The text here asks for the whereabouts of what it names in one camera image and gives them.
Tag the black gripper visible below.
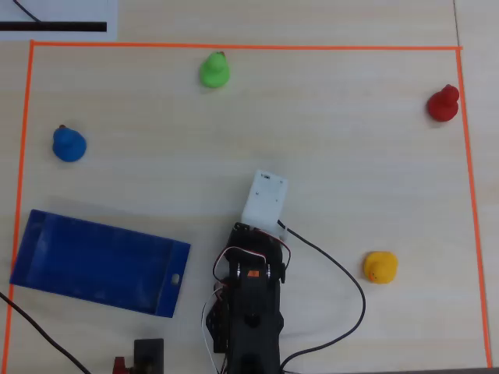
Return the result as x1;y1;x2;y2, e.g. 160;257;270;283
230;221;288;258

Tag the green rubber duck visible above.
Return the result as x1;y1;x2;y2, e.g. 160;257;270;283
198;50;231;89

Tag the yellow rubber duck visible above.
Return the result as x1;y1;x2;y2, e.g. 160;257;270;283
363;251;399;287

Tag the blue plastic box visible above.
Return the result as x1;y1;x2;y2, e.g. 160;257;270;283
9;209;192;319

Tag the blue rubber duck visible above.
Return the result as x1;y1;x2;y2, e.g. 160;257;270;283
52;124;87;163

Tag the red rubber duck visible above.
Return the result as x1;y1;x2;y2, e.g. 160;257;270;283
426;83;461;123

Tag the black clamp plate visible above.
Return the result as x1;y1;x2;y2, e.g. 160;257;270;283
133;338;165;374

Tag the orange tape strip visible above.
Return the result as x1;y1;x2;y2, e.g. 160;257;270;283
455;48;494;369
1;40;36;374
30;40;464;52

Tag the white camera box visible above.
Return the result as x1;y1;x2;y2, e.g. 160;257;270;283
241;168;290;239

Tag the black camera cable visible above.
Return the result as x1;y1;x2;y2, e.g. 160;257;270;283
276;220;367;374

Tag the red clamp handle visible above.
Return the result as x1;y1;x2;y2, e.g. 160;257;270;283
112;355;132;374

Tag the black power cable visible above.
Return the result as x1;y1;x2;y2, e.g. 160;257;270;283
0;291;92;374

